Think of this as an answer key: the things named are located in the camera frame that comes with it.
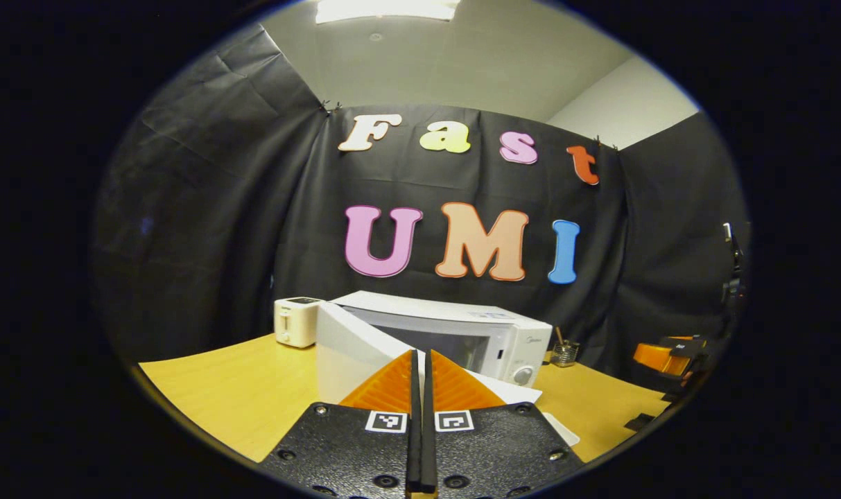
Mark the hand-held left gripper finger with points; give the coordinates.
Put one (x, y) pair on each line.
(428, 430)
(415, 430)

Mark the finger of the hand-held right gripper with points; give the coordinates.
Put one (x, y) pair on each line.
(652, 357)

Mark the white microwave oven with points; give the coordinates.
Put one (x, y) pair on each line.
(462, 319)

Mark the dark upright stand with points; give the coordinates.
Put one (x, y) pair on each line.
(733, 270)

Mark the clear glass cup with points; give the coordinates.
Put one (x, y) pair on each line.
(566, 355)

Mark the white toaster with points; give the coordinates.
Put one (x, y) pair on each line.
(297, 322)

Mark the ceiling light panel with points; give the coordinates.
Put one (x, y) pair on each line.
(385, 8)

